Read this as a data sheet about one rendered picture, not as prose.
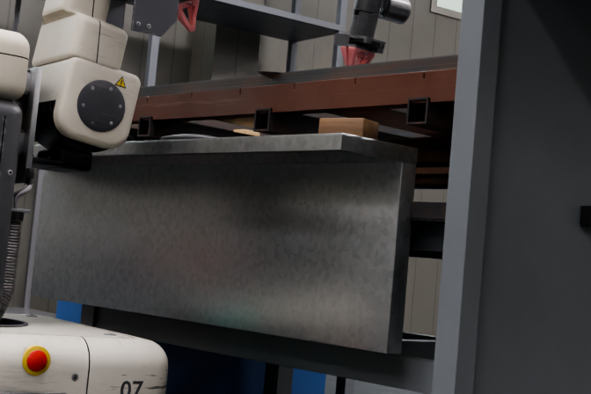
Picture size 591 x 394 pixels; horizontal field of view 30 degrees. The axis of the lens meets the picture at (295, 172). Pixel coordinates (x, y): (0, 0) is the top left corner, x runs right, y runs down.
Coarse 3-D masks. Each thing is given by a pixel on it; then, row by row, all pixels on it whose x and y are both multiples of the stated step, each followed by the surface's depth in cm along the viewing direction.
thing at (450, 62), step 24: (288, 72) 241; (312, 72) 236; (336, 72) 230; (360, 72) 225; (384, 72) 220; (408, 72) 215; (144, 96) 282; (192, 120) 310; (216, 120) 317; (240, 120) 296; (384, 120) 270
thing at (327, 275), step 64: (64, 192) 289; (128, 192) 267; (192, 192) 248; (256, 192) 231; (320, 192) 217; (384, 192) 204; (64, 256) 285; (128, 256) 263; (192, 256) 245; (256, 256) 229; (320, 256) 215; (384, 256) 202; (192, 320) 242; (256, 320) 226; (320, 320) 213; (384, 320) 200
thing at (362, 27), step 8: (352, 16) 243; (360, 16) 240; (368, 16) 240; (376, 16) 242; (352, 24) 242; (360, 24) 240; (368, 24) 240; (376, 24) 243; (352, 32) 241; (360, 32) 240; (368, 32) 241; (352, 40) 241; (360, 40) 239; (368, 40) 238; (376, 40) 239
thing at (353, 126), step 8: (320, 120) 212; (328, 120) 211; (336, 120) 210; (344, 120) 209; (352, 120) 208; (360, 120) 207; (368, 120) 208; (320, 128) 212; (328, 128) 211; (336, 128) 210; (344, 128) 209; (352, 128) 208; (360, 128) 207; (368, 128) 208; (376, 128) 211; (368, 136) 208; (376, 136) 211
